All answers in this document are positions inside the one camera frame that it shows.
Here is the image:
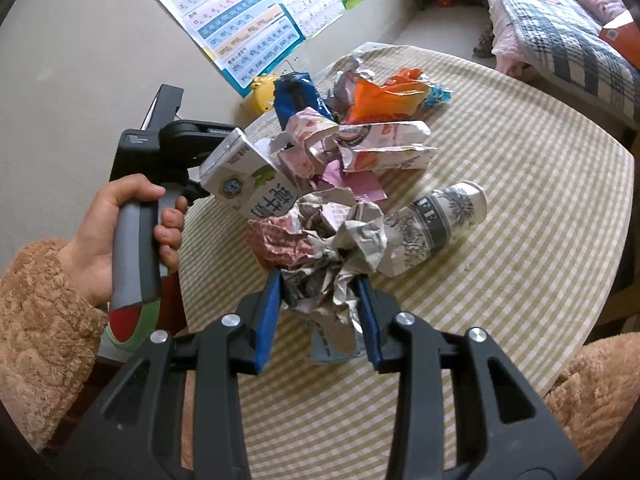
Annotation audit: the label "person's left hand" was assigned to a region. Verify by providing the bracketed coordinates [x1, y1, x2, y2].
[57, 175, 189, 306]

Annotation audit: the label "orange box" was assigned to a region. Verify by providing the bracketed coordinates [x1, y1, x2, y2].
[597, 10, 640, 69]

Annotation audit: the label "checked tablecloth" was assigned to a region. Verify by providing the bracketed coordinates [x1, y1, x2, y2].
[177, 46, 636, 471]

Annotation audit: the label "blue snack packet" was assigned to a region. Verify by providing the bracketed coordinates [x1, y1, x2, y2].
[272, 72, 334, 132]

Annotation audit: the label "checked bed quilt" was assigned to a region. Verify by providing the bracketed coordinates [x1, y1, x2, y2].
[481, 0, 640, 127]

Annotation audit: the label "blue-edged wall poster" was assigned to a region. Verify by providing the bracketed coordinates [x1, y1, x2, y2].
[137, 0, 307, 99]

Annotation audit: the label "newspaper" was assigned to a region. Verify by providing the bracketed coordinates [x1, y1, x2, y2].
[246, 187, 390, 365]

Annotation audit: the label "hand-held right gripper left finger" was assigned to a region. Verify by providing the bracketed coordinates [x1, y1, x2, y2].
[50, 267, 284, 480]

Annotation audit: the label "person's left forearm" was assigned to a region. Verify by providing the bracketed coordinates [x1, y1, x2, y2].
[0, 239, 110, 456]

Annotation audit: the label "light blue wrapper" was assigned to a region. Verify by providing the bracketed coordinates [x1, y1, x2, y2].
[424, 85, 454, 110]

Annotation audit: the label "red and green bin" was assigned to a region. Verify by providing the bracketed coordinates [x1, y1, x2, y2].
[97, 270, 188, 361]

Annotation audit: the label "torn pink white wrapper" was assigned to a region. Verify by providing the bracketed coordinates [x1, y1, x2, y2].
[334, 120, 439, 175]

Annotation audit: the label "crumpled pink wrapper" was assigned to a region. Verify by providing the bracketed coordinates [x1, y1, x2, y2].
[277, 107, 342, 181]

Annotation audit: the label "person's brown fuzzy clothing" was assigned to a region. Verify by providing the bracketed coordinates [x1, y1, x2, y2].
[542, 335, 640, 457]

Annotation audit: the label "yellow duck toy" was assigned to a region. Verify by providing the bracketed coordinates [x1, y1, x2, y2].
[249, 74, 279, 114]

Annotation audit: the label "shoes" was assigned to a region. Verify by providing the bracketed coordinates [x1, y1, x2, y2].
[472, 24, 497, 59]

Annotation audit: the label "white milk carton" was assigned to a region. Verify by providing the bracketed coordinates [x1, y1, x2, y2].
[199, 127, 302, 222]

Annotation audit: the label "orange plastic bag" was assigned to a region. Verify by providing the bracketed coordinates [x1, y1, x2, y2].
[344, 67, 432, 125]

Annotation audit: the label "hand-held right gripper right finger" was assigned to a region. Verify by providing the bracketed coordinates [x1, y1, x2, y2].
[355, 275, 586, 480]

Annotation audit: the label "printed paper coffee cup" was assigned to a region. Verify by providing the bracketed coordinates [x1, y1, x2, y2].
[384, 180, 489, 279]

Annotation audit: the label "pink packet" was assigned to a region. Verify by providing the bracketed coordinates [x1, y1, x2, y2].
[320, 160, 389, 204]

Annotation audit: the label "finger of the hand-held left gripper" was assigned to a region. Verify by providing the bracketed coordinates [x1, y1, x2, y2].
[167, 120, 237, 167]

